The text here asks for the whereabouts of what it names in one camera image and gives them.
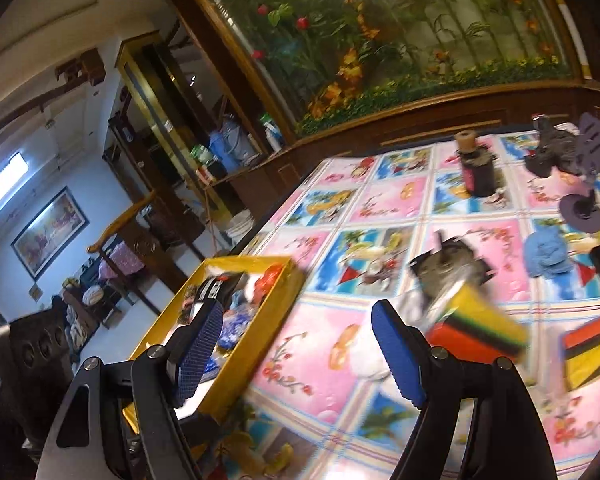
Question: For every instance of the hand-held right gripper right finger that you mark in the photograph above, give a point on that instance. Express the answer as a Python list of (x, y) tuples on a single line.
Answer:
[(397, 350)]

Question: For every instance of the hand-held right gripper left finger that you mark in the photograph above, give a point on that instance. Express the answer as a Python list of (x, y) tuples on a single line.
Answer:
[(200, 350)]

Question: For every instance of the white fluffy cloth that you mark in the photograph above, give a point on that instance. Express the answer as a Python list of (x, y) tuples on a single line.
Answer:
[(370, 360)]

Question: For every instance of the blue white patterned bag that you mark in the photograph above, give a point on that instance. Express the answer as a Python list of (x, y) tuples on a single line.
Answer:
[(235, 325)]

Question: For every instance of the white pack with black label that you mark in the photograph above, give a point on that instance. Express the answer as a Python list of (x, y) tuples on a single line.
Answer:
[(215, 285)]

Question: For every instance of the rainbow striped cloth pack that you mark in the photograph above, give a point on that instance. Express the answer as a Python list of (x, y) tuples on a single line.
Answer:
[(475, 320), (595, 350)]

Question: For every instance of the yellow cardboard box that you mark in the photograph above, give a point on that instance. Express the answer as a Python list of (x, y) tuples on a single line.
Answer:
[(280, 300)]

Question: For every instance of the light blue towel cloth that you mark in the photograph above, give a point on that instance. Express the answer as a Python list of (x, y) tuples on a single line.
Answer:
[(547, 255)]

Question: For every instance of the printed tablecloth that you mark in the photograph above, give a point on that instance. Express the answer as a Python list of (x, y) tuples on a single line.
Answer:
[(320, 360)]

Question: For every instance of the dark metal gadget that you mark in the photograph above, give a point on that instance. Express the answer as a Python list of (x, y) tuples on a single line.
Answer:
[(450, 265)]

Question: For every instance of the wooden chair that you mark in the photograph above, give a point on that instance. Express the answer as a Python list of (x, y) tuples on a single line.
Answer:
[(145, 247)]

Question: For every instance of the side table with pink cloth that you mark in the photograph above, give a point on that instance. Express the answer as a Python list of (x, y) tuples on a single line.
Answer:
[(122, 262)]

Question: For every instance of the white bucket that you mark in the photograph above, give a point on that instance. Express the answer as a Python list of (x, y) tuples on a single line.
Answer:
[(239, 230)]

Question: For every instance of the dark wooden sofa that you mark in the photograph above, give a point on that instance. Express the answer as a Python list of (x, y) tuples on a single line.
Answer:
[(40, 360)]

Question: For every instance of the dark jar with cork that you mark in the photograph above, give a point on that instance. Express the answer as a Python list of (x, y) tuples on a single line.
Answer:
[(480, 175)]

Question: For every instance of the green bag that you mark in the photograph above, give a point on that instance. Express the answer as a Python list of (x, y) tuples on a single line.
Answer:
[(203, 155)]

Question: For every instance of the blue thermos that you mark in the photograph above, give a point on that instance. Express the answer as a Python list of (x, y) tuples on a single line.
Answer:
[(217, 152)]

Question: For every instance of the white bottle with green top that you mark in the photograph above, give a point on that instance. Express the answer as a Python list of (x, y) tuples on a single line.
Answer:
[(271, 135)]

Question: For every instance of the wooden display cabinet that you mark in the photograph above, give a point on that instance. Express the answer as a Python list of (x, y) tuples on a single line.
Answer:
[(180, 110)]

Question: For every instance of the ceiling light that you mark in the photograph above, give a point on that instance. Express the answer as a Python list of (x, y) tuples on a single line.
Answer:
[(2, 182)]

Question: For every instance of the framed wall painting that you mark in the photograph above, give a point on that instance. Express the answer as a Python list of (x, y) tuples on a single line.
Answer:
[(50, 232)]

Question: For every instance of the black camera device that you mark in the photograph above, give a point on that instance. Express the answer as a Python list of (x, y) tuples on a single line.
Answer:
[(545, 160)]

